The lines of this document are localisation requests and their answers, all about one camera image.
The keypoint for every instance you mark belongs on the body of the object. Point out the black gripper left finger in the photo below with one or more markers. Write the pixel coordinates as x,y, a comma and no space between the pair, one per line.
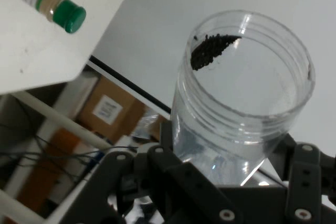
189,187

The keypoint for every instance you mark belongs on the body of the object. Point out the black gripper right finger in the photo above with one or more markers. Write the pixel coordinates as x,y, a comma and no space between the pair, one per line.
304,182

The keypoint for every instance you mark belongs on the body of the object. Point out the clear plastic jar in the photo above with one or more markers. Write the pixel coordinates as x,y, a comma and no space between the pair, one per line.
249,90

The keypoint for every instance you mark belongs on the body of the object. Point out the clear plastic bag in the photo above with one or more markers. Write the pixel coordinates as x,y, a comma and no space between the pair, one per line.
147,127

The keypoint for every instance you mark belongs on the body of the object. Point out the brown cardboard box with label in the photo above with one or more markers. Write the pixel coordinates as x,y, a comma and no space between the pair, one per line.
131,108

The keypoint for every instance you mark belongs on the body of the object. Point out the orange brown box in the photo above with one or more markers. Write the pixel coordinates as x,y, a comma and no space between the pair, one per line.
44,171

